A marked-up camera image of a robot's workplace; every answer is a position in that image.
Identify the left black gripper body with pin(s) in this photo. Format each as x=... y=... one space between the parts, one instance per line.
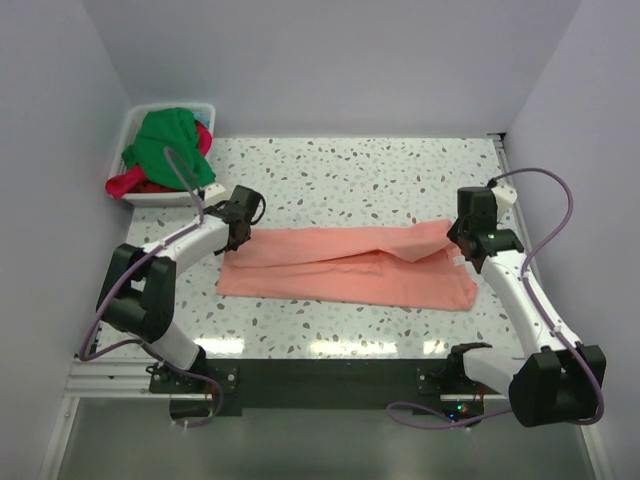
x=237 y=243

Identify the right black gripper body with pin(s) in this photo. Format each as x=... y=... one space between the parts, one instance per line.
x=456 y=230

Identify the salmon pink t shirt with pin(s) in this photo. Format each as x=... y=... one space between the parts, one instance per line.
x=414 y=267

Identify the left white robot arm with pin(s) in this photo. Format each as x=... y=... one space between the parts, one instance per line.
x=139 y=290

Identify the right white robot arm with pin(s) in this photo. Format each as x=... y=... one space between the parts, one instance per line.
x=559 y=378

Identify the white laundry basket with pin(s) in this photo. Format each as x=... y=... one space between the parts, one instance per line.
x=203 y=112

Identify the green t shirt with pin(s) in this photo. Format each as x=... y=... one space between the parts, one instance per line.
x=173 y=129

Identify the red t shirt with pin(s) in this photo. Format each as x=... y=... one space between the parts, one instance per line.
x=134 y=179

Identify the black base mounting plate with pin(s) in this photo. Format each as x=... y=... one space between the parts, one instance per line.
x=230 y=386

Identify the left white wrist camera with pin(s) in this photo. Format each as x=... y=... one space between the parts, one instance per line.
x=214 y=193

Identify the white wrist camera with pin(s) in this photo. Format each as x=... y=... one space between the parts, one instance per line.
x=505 y=195
x=214 y=193

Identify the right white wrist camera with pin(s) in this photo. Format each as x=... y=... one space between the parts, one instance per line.
x=505 y=195

